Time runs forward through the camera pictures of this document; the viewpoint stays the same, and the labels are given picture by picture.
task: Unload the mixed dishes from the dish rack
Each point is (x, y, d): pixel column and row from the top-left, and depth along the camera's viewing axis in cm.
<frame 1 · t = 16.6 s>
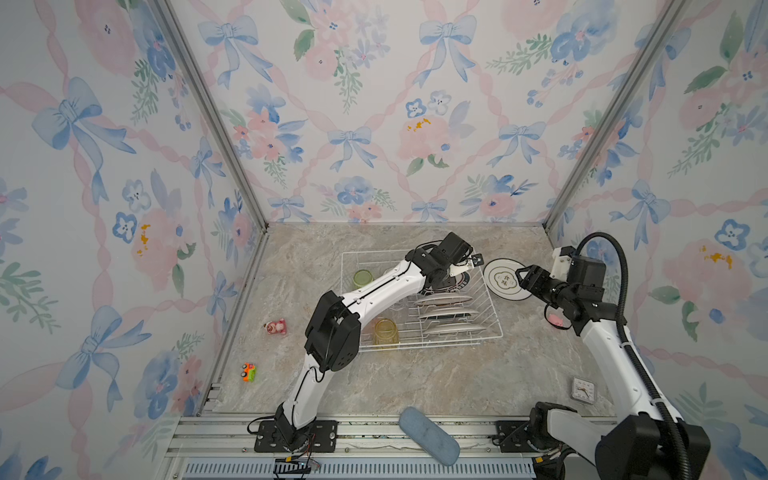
left hand: (444, 261, 87), fingers closed
right hand: (525, 274, 82), fingers open
pink strawberry toy: (275, 327, 91), point 3 cm above the table
colourful toy car: (249, 372, 84), point 3 cm above the table

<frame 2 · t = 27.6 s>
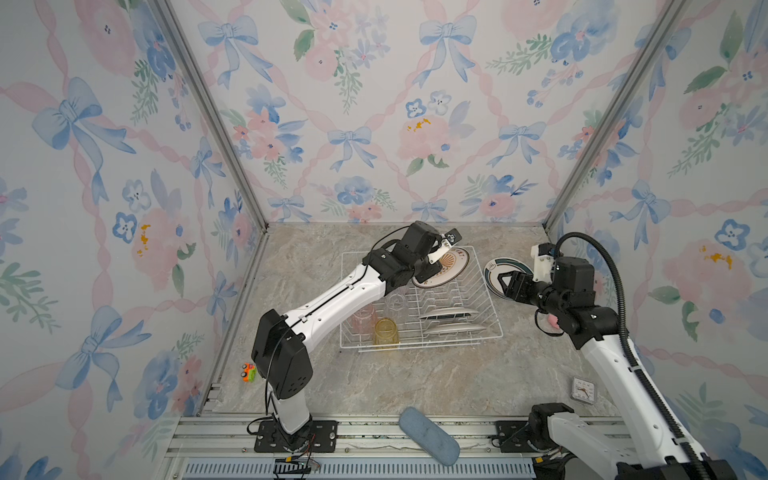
left hand: (431, 248, 79), fingers closed
right hand: (508, 276, 77), fingers open
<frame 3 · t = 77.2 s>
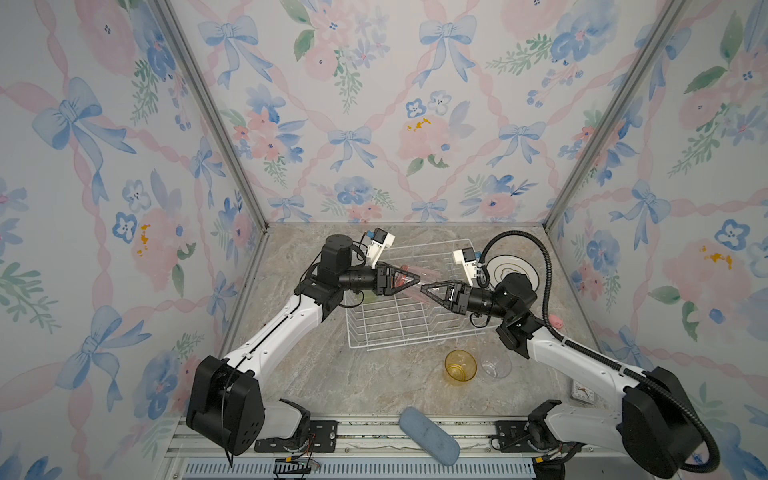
left hand: (414, 277, 70), fingers open
right hand: (422, 291, 67), fingers closed
yellow plastic cup: (460, 365, 85), point 3 cm above the table
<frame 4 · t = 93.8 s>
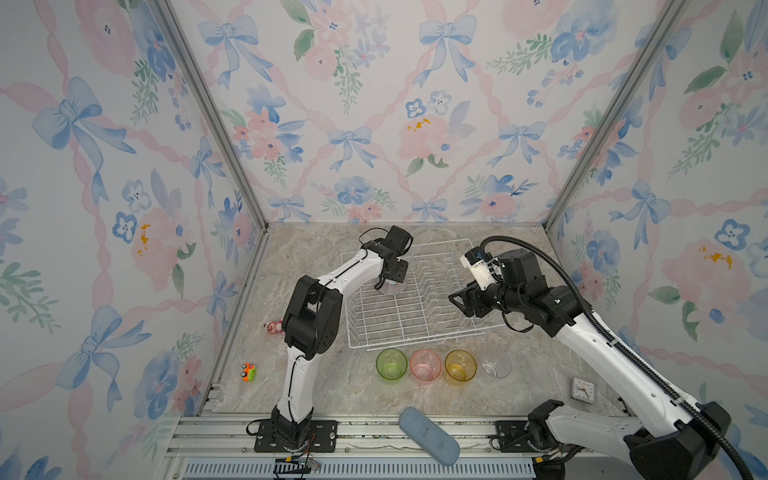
left hand: (395, 268, 97), fingers open
right hand: (460, 288, 75), fingers open
green plastic cup: (391, 365, 86), point 2 cm above the table
pink plastic cup: (425, 366, 86), point 2 cm above the table
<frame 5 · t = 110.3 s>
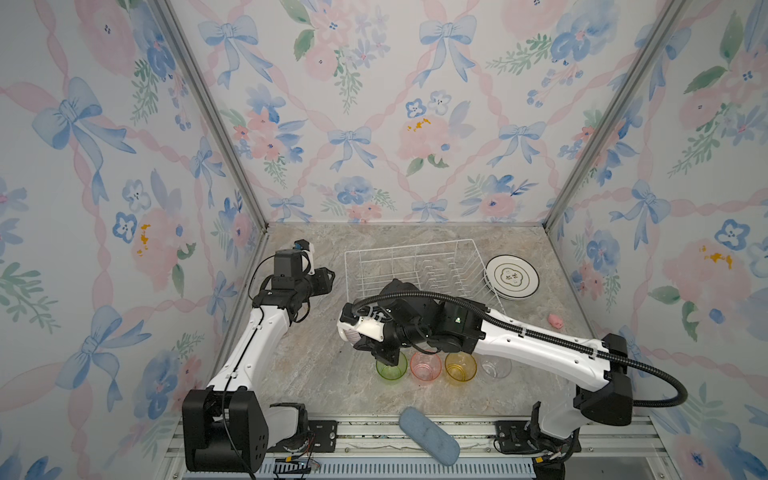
left hand: (328, 272, 84), fingers open
right hand: (357, 337, 65), fingers closed
plain white plate: (511, 277, 103), point 4 cm above the table
